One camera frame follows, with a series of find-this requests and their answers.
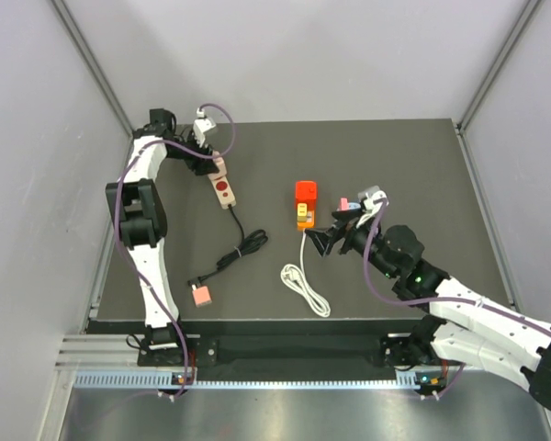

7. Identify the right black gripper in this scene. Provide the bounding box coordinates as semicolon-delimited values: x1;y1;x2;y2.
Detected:
306;207;399;279

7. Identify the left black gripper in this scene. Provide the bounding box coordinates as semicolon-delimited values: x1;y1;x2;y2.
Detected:
166;132;218;179

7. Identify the orange power strip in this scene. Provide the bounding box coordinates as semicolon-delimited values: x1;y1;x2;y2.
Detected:
296;198;316;231

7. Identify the yellow cube charger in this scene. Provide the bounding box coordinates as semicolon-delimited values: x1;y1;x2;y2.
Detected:
297;203;310;224

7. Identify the salmon pink plug adapter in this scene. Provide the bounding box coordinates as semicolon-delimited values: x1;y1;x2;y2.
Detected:
191;285;212;308

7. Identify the pink cube adapter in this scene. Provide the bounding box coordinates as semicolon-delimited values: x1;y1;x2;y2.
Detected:
208;152;227;180

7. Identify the beige red power strip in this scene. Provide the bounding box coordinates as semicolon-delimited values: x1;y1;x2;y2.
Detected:
208;173;236;209

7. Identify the red plug adapter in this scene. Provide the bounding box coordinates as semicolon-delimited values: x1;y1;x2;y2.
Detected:
295;180;318;210

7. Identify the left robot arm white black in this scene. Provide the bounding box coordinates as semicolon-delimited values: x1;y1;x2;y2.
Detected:
105;107;218;365

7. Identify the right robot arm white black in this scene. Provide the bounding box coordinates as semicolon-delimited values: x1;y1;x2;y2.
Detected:
306;210;551;412

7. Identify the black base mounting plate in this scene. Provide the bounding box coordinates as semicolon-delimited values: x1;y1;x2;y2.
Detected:
137;333;460;371

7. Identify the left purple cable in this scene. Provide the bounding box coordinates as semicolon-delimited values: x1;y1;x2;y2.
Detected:
114;103;238;399

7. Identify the purple cable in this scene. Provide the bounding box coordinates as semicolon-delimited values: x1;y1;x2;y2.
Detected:
362;198;551;399
114;103;238;399

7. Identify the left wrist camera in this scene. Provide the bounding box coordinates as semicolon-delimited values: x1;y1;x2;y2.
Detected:
193;107;217;147

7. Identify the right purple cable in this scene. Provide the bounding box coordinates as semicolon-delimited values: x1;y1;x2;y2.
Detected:
362;198;551;399

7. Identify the white cord with plug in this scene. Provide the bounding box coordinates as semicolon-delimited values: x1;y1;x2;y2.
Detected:
278;229;331;318

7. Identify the black power strip cord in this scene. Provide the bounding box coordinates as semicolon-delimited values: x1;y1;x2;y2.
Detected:
186;204;270;290

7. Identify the grey slotted cable duct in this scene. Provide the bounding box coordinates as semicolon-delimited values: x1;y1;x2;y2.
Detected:
73;370;440;390

